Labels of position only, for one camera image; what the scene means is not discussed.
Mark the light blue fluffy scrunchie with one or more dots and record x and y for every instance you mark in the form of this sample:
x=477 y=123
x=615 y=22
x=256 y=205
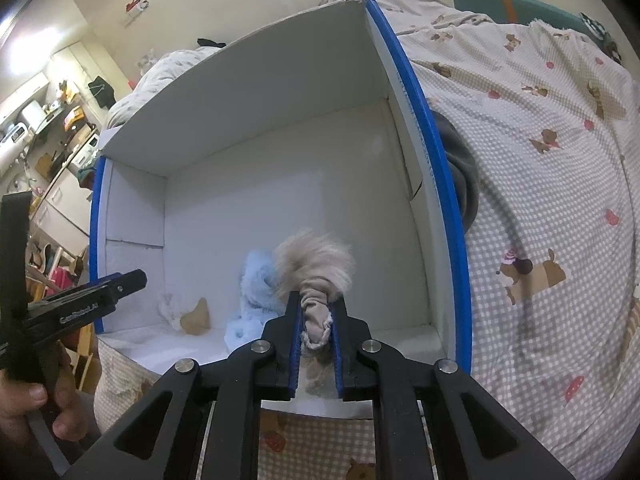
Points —
x=259 y=302

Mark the dark hanging garment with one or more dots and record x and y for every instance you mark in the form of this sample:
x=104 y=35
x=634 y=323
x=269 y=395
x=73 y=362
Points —
x=102 y=92

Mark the rumpled white duvet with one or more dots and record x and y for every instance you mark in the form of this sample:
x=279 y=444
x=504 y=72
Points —
x=166 y=70

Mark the white washing machine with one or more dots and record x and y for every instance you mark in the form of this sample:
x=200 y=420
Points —
x=85 y=148

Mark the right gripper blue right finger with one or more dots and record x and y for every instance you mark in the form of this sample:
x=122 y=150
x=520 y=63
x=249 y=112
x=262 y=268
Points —
x=357 y=356

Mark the white wall power strip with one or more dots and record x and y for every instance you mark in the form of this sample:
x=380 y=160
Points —
x=134 y=8

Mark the teal mattress edge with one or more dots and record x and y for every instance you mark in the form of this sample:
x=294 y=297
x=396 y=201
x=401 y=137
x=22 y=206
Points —
x=525 y=11

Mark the teal cushion under duvet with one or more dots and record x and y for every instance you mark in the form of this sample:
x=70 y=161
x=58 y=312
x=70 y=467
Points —
x=86 y=176

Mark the red suitcase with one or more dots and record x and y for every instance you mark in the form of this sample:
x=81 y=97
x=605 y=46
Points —
x=62 y=279

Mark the white kitchen cabinet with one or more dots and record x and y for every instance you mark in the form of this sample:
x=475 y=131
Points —
x=63 y=215

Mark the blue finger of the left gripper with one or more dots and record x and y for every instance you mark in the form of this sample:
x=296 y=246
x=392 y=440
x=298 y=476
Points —
x=130 y=283
x=111 y=280

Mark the blue and white cardboard box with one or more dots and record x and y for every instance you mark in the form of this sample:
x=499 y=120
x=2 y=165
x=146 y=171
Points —
x=314 y=122

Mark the person's left hand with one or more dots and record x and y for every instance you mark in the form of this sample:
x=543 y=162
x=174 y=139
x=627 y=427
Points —
x=18 y=399

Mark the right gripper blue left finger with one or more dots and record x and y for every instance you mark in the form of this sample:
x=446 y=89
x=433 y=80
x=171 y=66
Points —
x=273 y=358

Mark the checked dog-print bed sheet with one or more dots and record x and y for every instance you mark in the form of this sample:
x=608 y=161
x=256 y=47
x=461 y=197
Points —
x=541 y=135

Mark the white plastic-wrapped scrunchie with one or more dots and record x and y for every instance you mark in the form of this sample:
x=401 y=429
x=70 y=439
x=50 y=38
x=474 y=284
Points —
x=172 y=309

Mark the pink frilly scrunchie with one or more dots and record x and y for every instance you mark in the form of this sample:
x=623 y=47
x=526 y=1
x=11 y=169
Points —
x=319 y=268

